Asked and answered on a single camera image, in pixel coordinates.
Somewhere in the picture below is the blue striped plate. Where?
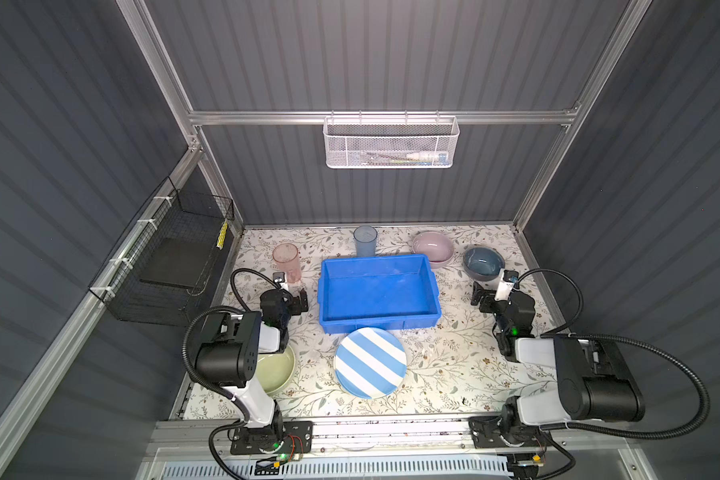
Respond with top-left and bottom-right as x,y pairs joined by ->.
333,327 -> 408,399

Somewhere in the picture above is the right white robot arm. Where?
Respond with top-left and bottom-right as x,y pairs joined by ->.
470,282 -> 645,441

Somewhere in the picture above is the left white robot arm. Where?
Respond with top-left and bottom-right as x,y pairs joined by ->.
181,289 -> 309,436

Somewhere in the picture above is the blue plastic bin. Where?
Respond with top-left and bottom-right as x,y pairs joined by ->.
317,254 -> 442,334

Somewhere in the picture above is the dark blue ceramic bowl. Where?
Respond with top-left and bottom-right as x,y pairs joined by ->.
462,246 -> 505,282

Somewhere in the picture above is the pink plastic cup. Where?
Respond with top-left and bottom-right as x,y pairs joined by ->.
272,243 -> 302,283

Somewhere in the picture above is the pink ceramic bowl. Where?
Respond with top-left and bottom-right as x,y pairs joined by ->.
412,231 -> 455,270

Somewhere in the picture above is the light green bowl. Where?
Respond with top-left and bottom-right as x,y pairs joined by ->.
255,345 -> 296,397

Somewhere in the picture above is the yellow tag on basket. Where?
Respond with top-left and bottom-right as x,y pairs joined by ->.
215,220 -> 228,250

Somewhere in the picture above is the blue plastic cup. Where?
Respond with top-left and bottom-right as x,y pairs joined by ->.
353,225 -> 378,257

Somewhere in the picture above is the black pad in basket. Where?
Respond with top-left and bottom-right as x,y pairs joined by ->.
139,238 -> 210,289

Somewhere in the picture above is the white tube in basket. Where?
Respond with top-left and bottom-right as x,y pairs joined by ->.
406,151 -> 449,165

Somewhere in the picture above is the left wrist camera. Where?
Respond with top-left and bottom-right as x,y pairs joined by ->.
272,271 -> 290,292

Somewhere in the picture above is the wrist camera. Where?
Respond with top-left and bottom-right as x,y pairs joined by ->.
494,269 -> 520,302
272,271 -> 290,292

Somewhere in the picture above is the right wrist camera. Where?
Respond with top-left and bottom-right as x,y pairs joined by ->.
494,269 -> 520,302

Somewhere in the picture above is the black wire basket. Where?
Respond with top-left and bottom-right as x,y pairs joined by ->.
89,180 -> 235,328

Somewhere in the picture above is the white wire mesh basket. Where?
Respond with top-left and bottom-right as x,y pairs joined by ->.
322,113 -> 460,169

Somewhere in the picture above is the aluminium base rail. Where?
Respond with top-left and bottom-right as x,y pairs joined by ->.
137,413 -> 655,480

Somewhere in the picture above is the right black corrugated cable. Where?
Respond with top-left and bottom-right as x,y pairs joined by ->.
515,267 -> 712,440

